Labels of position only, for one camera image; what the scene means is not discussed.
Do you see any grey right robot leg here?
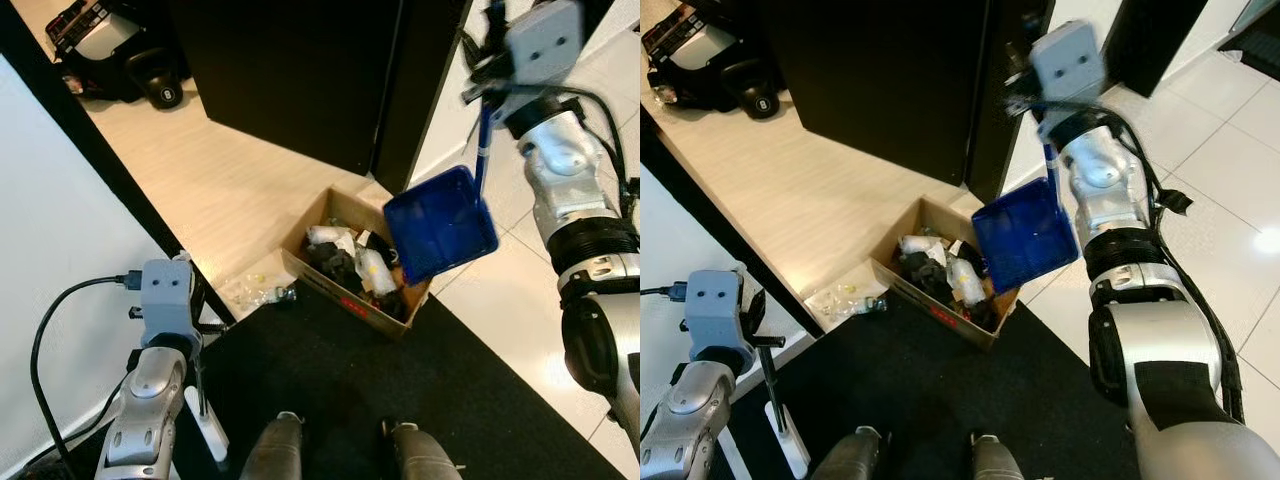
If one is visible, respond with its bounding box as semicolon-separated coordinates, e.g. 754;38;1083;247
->
970;432;1031;480
380;420;461;480

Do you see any brown cardboard box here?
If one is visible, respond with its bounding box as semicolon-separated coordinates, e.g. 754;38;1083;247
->
283;185;433;339
870;195;1021;351

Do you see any black cabinet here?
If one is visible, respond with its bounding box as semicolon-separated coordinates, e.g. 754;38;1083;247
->
755;0;1051;201
165;0;471;196

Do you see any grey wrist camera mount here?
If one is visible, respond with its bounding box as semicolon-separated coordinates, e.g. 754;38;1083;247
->
1028;22;1109;106
138;258;201;346
503;0;586;86
683;268;751;366

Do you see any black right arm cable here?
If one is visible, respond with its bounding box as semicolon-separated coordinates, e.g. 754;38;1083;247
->
1130;110;1246;421

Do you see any black kettlebell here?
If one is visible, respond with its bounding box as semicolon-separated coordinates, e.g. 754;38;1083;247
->
740;70;783;121
145;55;186;109

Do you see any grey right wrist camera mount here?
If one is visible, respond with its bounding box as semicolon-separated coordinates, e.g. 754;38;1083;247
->
503;0;586;86
1028;22;1109;106

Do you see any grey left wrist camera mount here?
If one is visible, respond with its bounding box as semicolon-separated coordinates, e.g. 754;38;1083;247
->
683;268;751;366
138;258;201;346

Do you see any black wall panel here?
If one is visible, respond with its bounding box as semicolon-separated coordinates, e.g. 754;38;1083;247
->
1105;0;1206;96

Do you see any black door frame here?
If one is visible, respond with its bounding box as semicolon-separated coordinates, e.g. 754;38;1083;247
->
0;0;236;326
640;105;826;336

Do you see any black and grey bag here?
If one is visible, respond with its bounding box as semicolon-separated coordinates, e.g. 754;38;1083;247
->
643;0;761;111
45;0;151;101

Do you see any grey robot leg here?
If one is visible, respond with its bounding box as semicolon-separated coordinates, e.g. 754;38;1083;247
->
240;413;306;480
820;428;886;480
970;432;1031;480
380;420;461;480

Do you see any black-handled white brush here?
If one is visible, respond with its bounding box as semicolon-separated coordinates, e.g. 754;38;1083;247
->
755;345;811;479
183;335;231;471

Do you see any clear plastic bag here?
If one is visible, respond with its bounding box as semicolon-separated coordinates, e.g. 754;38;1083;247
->
803;280;886;326
218;270;299;313

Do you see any black floor mat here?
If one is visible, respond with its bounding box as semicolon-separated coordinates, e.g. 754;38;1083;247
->
20;275;626;480
720;290;1151;480

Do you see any blue plastic dustpan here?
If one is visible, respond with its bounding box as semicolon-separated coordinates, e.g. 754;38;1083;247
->
383;0;508;286
972;135;1083;296

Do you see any grey left robot leg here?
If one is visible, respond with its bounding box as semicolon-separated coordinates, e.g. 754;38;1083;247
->
820;428;886;480
240;413;306;480

